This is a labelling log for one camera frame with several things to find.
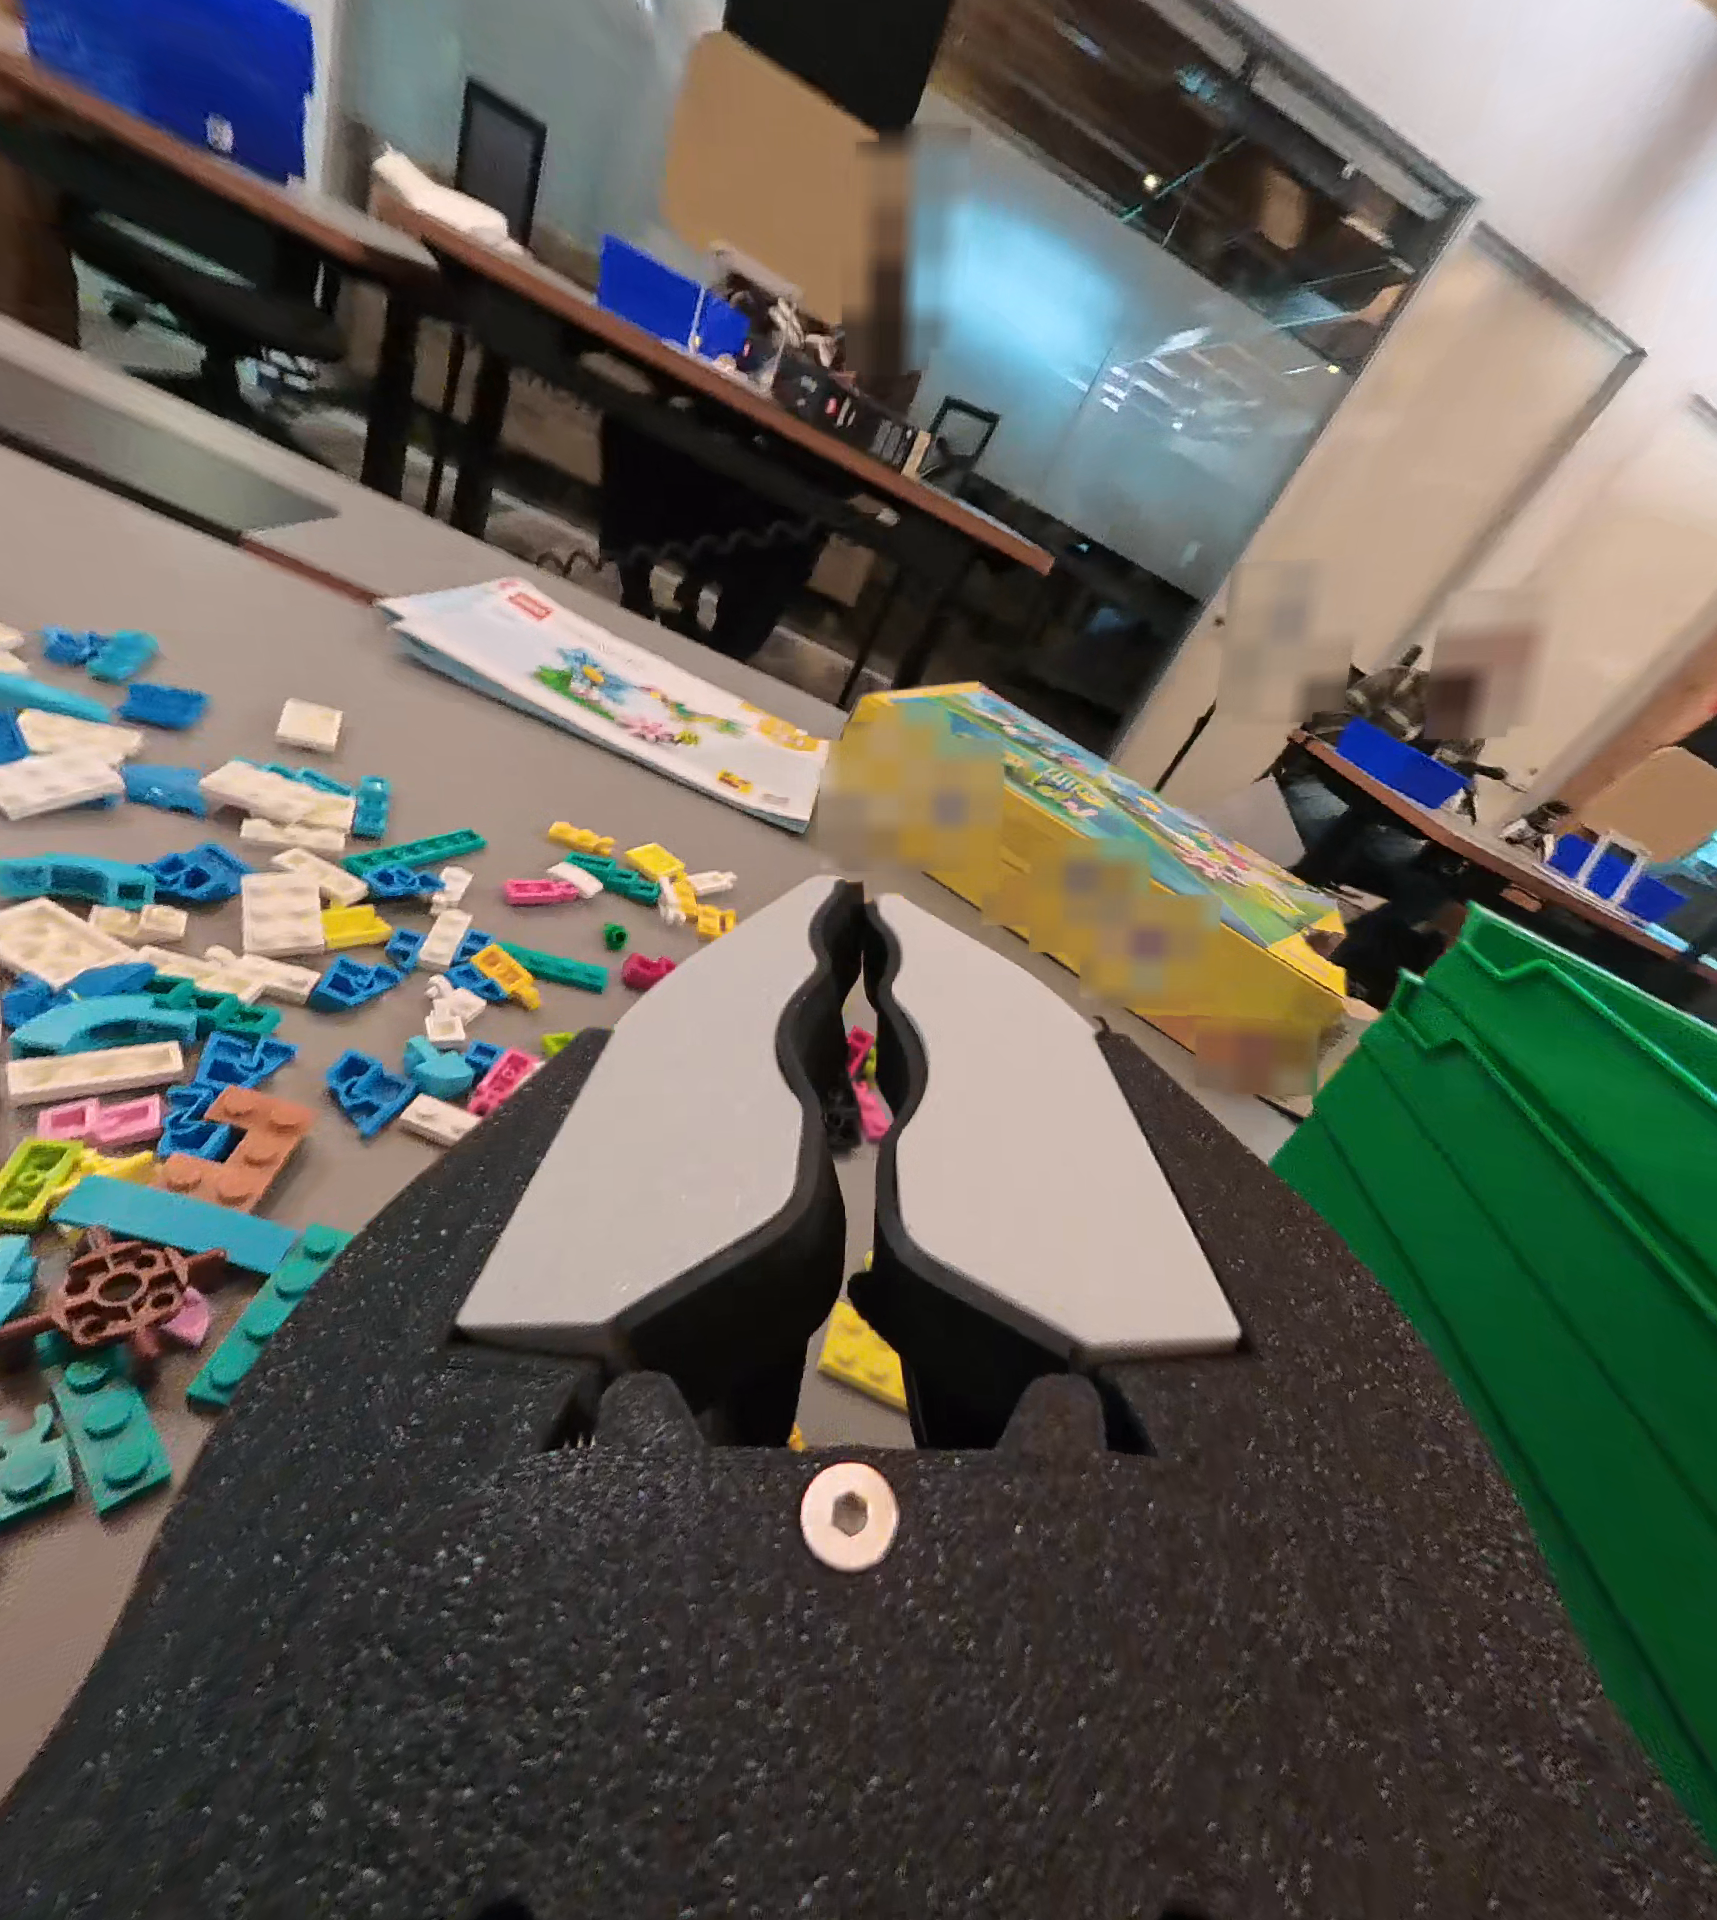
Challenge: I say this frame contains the black lego box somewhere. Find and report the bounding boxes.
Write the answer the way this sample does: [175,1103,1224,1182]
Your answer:
[774,353,934,475]

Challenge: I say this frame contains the white paper stack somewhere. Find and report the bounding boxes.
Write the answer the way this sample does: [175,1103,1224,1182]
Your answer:
[371,142,514,251]

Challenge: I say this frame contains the black wall panel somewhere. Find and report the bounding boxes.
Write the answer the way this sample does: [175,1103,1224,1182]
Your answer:
[723,0,956,130]

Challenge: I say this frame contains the wooden office table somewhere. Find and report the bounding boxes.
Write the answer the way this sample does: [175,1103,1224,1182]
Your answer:
[0,15,441,499]
[1292,727,1717,1009]
[415,225,1054,693]

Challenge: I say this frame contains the pile of mixed lego pieces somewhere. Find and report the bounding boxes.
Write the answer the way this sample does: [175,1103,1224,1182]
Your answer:
[0,606,909,1608]

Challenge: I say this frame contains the black table cable cover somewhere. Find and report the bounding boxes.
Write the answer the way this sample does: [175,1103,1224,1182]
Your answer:
[0,306,342,551]

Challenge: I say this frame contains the yellow lego box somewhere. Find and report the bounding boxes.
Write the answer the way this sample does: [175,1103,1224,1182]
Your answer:
[834,682,1352,1113]

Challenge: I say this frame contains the brown lego wheel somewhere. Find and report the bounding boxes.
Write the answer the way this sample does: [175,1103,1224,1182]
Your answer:
[2,1231,222,1361]

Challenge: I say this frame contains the small black monitor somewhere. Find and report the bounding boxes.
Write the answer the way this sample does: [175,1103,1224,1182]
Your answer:
[457,78,549,247]
[924,397,1002,482]

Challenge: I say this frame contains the lego instruction booklet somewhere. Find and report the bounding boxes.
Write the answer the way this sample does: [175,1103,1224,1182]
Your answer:
[378,576,832,835]

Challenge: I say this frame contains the large blue plastic bin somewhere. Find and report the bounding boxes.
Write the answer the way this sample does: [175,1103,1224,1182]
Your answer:
[23,0,316,183]

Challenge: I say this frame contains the green nested storage bins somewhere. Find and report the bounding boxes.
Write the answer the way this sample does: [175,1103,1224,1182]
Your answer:
[1270,900,1717,1920]

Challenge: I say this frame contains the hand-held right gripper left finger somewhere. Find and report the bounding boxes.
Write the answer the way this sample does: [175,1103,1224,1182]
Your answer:
[455,877,862,1450]

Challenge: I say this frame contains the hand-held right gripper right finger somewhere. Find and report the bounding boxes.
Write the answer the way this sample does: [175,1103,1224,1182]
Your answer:
[848,894,1245,1453]

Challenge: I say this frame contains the black pleated cable sleeve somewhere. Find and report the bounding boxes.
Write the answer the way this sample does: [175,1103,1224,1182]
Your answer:
[594,412,830,663]

